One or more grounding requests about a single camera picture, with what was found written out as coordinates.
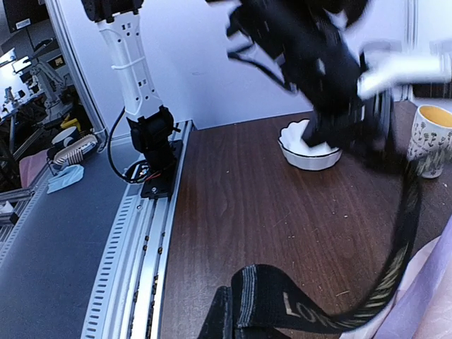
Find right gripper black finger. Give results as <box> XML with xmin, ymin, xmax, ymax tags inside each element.
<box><xmin>198</xmin><ymin>286</ymin><xmax>234</xmax><ymax>339</ymax></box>

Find striped background cup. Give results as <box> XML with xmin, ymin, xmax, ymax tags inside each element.
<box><xmin>47</xmin><ymin>126</ymin><xmax>97</xmax><ymax>166</ymax></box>

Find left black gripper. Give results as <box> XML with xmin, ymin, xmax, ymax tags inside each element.
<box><xmin>227</xmin><ymin>1</ymin><xmax>392</xmax><ymax>155</ymax></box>

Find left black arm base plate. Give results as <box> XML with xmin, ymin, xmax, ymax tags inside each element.
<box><xmin>124</xmin><ymin>140</ymin><xmax>183</xmax><ymax>199</ymax></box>

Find left aluminium corner post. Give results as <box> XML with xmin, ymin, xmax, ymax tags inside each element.
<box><xmin>45</xmin><ymin>0</ymin><xmax>108</xmax><ymax>146</ymax></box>

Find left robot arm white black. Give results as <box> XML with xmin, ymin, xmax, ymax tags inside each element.
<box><xmin>83</xmin><ymin>1</ymin><xmax>394</xmax><ymax>183</ymax></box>

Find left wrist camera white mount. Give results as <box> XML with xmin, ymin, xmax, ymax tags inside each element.
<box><xmin>357</xmin><ymin>41</ymin><xmax>451</xmax><ymax>100</ymax></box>

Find aluminium front rail frame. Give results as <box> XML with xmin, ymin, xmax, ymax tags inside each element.
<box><xmin>81</xmin><ymin>119</ymin><xmax>195</xmax><ymax>339</ymax></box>

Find white scalloped bowl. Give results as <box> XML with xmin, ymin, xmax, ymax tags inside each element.
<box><xmin>278</xmin><ymin>119</ymin><xmax>342</xmax><ymax>172</ymax></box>

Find white floral mug yellow inside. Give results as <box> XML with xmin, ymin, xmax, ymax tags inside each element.
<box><xmin>407</xmin><ymin>105</ymin><xmax>451</xmax><ymax>160</ymax></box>

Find blue face mask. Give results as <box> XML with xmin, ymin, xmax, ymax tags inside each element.
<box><xmin>47</xmin><ymin>165</ymin><xmax>84</xmax><ymax>194</ymax></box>

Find purple wrapping paper sheet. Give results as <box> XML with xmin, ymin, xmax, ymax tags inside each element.
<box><xmin>340</xmin><ymin>222</ymin><xmax>451</xmax><ymax>338</ymax></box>

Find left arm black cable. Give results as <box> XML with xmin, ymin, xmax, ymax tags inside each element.
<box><xmin>107</xmin><ymin>105</ymin><xmax>149</xmax><ymax>184</ymax></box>

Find black ribbon gold lettering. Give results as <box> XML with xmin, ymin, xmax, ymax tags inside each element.
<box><xmin>231</xmin><ymin>141</ymin><xmax>423</xmax><ymax>335</ymax></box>

